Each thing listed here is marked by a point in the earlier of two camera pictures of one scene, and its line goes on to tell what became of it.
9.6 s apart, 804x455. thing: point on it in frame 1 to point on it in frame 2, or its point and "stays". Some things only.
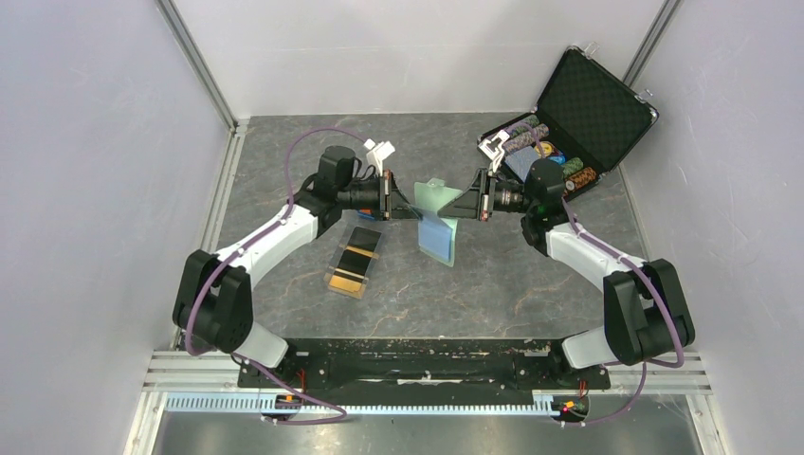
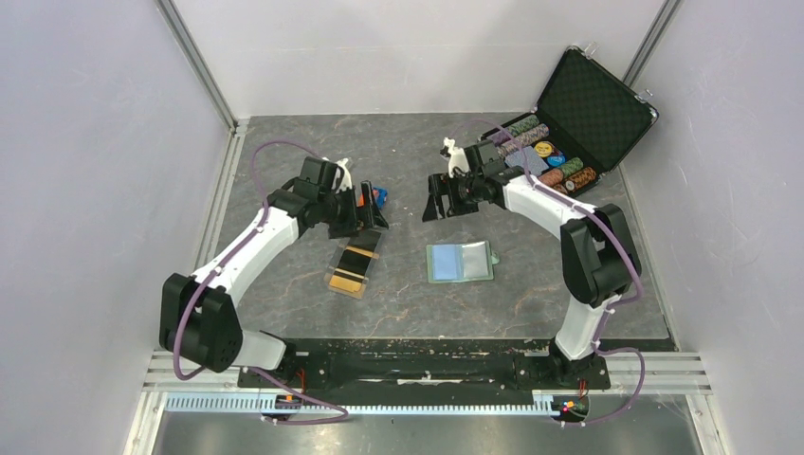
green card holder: [436, 234] to [469, 262]
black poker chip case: [587, 120] stays
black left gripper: [392, 203] to [348, 228]
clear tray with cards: [351, 270] stays
